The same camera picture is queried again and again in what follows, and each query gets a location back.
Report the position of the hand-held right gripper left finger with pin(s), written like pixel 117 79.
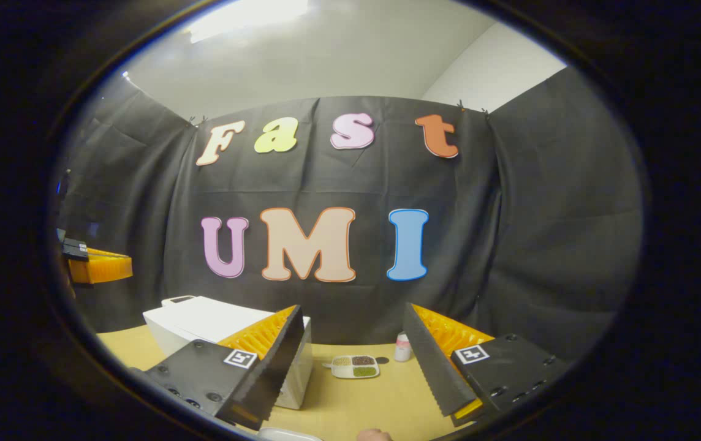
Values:
pixel 271 373

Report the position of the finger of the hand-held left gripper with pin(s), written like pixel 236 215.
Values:
pixel 102 268

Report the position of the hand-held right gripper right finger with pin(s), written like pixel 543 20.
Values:
pixel 433 367

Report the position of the white divided dish of beans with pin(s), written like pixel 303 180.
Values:
pixel 355 366

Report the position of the white microwave oven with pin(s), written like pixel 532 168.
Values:
pixel 203 318

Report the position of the small bottle with pink label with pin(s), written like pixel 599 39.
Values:
pixel 402 348

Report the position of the black backdrop cloth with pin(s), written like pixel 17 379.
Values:
pixel 540 233

